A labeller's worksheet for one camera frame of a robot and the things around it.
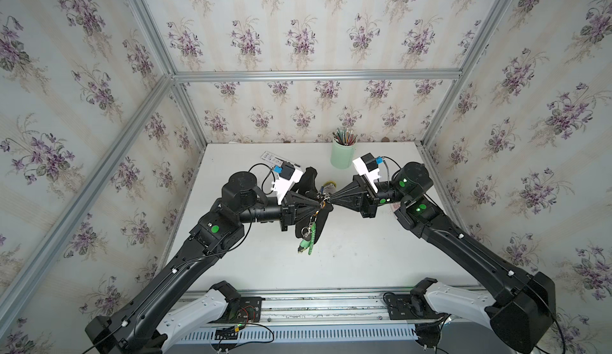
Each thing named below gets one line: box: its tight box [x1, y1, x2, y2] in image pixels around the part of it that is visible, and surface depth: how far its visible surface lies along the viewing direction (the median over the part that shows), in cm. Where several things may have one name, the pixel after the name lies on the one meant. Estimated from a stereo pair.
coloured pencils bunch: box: [332, 127, 358, 146], surface depth 106 cm
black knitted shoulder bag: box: [288, 166, 347, 244], surface depth 58 cm
